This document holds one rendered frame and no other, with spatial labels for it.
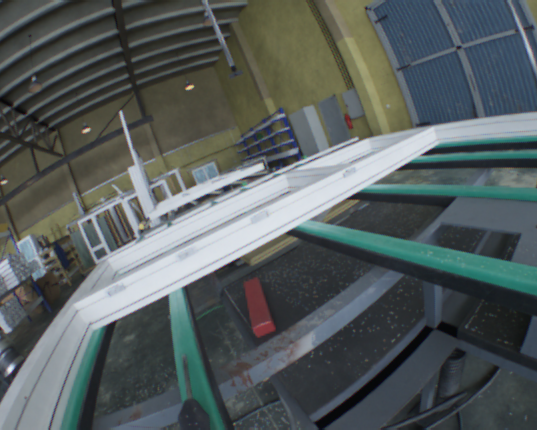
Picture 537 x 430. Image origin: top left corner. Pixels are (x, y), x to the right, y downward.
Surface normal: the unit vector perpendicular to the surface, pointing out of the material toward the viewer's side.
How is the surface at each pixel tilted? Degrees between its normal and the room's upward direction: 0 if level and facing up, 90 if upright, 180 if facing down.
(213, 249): 90
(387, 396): 0
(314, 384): 0
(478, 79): 90
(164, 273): 90
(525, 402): 0
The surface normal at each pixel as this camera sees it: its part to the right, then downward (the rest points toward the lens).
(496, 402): -0.37, -0.90
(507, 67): -0.85, 0.43
